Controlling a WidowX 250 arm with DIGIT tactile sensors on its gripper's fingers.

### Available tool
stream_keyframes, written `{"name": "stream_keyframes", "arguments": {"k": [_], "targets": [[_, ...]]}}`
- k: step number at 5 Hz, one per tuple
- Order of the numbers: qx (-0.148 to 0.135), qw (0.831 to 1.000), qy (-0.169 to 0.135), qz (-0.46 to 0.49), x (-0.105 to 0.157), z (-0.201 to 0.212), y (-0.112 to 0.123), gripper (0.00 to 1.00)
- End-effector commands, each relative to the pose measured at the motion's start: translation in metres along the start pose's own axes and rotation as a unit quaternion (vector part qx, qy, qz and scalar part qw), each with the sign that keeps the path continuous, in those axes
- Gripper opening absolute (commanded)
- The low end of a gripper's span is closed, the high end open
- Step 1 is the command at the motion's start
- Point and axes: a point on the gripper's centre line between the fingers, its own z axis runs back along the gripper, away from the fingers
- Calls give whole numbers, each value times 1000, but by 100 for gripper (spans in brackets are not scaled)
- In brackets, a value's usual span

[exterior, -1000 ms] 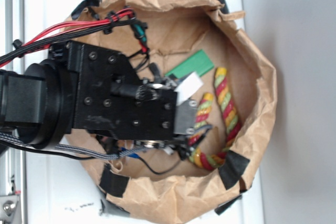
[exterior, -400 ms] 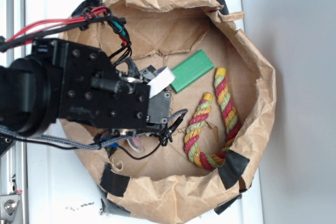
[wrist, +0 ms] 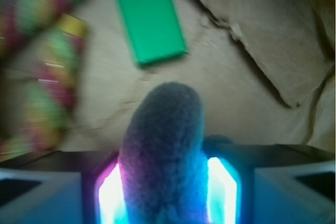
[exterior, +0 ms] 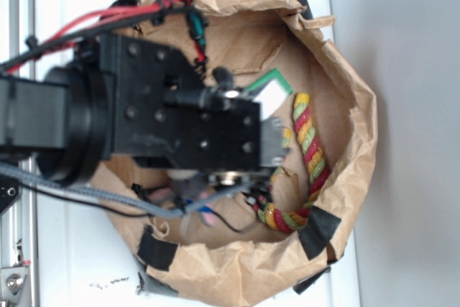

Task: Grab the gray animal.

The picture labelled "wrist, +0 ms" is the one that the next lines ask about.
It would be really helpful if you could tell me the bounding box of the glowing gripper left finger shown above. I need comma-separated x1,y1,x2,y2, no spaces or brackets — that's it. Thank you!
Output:
1,151,126,223

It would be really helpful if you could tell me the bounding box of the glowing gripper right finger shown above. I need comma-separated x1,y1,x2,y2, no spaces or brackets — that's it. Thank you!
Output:
204,144,335,223

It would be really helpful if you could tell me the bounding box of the gray plush animal toy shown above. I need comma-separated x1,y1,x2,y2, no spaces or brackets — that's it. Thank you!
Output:
118,82,211,223

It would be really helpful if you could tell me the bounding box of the brown paper-lined box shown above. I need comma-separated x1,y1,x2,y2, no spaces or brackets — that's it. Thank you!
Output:
0,0,336,154

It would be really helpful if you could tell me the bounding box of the green rectangular block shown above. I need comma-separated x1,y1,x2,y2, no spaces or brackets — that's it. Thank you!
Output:
118,0,187,66

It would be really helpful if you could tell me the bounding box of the multicolored twisted rope toy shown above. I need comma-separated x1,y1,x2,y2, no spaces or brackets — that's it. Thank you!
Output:
1,0,87,161

